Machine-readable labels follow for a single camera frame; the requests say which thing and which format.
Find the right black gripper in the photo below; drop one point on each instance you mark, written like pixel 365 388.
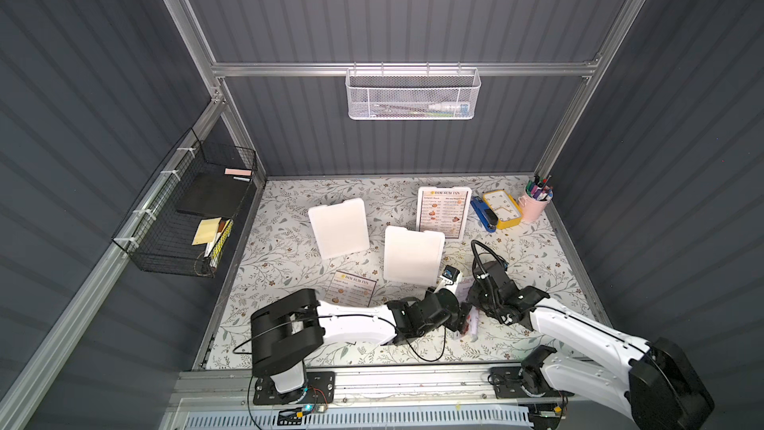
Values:
pixel 486 286

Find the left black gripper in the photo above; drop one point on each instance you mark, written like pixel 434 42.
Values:
pixel 453 305

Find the pink special menu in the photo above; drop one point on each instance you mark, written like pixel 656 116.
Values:
pixel 469 319

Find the white rack panel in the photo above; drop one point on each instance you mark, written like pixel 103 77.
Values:
pixel 443 212
pixel 412 257
pixel 340 229

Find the dim sum menu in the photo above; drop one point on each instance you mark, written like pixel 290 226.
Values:
pixel 350 290
pixel 443 214

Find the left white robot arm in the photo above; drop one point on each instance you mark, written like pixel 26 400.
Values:
pixel 286 332

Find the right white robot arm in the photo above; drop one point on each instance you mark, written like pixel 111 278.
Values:
pixel 652 382

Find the blue stapler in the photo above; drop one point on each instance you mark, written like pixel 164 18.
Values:
pixel 486 216

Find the yellow tray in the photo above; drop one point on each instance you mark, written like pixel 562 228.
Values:
pixel 504 207

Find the pink pen cup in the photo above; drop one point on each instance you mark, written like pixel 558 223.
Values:
pixel 531 208

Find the white tube in basket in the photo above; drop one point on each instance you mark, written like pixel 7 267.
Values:
pixel 455 110

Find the yellow patterned roll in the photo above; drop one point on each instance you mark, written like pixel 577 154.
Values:
pixel 214 249

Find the yellow sticky notepad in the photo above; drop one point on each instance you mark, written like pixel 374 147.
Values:
pixel 206 232

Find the pink eraser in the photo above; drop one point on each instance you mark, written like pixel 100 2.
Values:
pixel 238 172

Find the black notebook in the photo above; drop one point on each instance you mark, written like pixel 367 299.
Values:
pixel 213 196

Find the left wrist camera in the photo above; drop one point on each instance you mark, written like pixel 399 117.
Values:
pixel 450 280

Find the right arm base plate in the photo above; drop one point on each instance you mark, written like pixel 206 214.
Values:
pixel 506 382

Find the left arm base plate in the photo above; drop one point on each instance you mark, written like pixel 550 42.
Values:
pixel 319 389

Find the white wire mesh basket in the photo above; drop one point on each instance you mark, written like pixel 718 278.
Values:
pixel 404 93

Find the black wire wall basket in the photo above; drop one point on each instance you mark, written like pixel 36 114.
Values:
pixel 182 224

